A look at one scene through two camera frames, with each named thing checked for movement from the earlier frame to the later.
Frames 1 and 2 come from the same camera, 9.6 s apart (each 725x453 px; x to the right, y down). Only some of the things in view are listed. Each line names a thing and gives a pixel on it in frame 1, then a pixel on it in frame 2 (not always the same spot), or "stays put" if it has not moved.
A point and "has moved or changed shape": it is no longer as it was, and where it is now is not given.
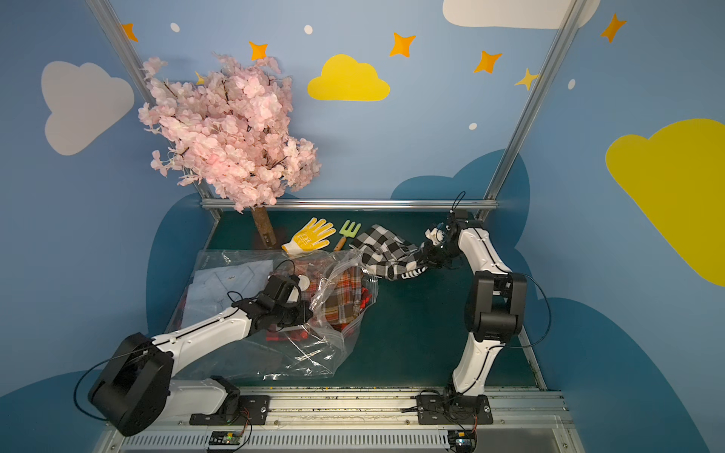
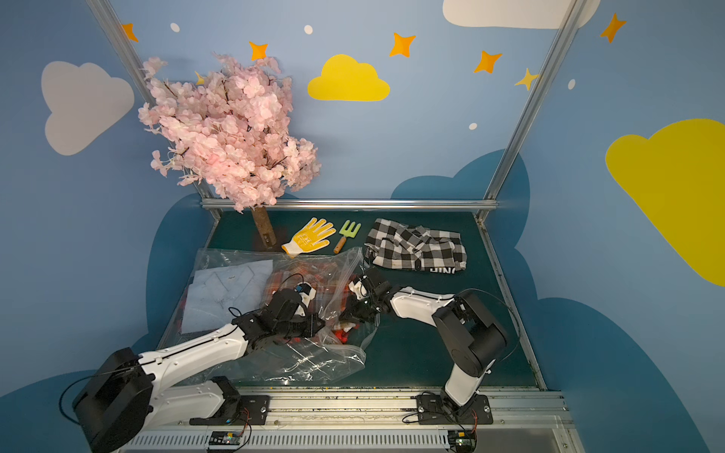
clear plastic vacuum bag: x=343 y=286 stays put
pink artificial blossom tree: x=227 y=127 stays put
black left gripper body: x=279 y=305 -> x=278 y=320
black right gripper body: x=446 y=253 -> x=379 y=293
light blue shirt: x=215 y=289 stays put
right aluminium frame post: x=569 y=17 stays put
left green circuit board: x=226 y=438 stays put
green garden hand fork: x=346 y=233 stays put
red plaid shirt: x=336 y=293 has moved or changed shape
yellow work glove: x=309 y=238 stays put
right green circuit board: x=462 y=440 stays put
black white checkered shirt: x=388 y=253 has moved or changed shape
